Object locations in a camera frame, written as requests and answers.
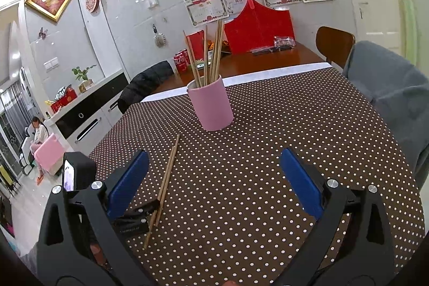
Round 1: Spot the red tall box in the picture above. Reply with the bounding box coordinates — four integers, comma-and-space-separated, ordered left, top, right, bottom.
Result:
187, 31, 204, 61

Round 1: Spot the hanging round brush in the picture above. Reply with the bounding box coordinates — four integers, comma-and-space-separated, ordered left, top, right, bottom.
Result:
152, 25, 167, 48

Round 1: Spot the pink box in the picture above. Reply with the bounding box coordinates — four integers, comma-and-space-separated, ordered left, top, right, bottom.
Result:
34, 134, 65, 176

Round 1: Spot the brown polka dot tablecloth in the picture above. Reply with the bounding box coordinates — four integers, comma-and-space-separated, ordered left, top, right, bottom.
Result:
90, 68, 425, 285

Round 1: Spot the red gift bag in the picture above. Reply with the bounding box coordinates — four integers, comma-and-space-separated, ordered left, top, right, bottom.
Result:
224, 0, 295, 54

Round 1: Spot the pink cylindrical utensil holder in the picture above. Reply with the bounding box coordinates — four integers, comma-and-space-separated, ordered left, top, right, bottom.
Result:
186, 76, 234, 131

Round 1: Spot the grey cloth on chair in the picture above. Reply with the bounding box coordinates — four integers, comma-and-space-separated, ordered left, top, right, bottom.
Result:
343, 41, 429, 188

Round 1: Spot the brown wooden chair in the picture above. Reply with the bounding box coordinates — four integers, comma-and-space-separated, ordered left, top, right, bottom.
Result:
316, 26, 356, 68

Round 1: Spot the seated person in background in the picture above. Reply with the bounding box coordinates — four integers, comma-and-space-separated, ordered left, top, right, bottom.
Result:
30, 116, 49, 185

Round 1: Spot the wooden chopstick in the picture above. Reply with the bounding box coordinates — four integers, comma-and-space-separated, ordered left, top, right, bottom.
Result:
212, 20, 223, 81
209, 20, 222, 83
203, 25, 209, 86
183, 33, 201, 88
143, 134, 180, 249

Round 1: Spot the black jacket on chair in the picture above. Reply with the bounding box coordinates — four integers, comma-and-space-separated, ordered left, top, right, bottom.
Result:
118, 60, 174, 114

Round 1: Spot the red tin box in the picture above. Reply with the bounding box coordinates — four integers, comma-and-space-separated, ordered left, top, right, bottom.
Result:
51, 87, 77, 113

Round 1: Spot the red cola can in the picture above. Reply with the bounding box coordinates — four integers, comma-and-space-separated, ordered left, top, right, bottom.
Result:
174, 52, 188, 74

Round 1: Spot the white sideboard cabinet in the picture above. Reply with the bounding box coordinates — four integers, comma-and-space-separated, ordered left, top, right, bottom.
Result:
45, 70, 129, 155

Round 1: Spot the dark snack packet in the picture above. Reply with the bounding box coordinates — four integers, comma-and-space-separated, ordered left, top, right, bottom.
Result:
251, 36, 296, 55

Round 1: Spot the small potted green plant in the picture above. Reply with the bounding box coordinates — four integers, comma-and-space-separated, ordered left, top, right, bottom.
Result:
71, 65, 96, 94

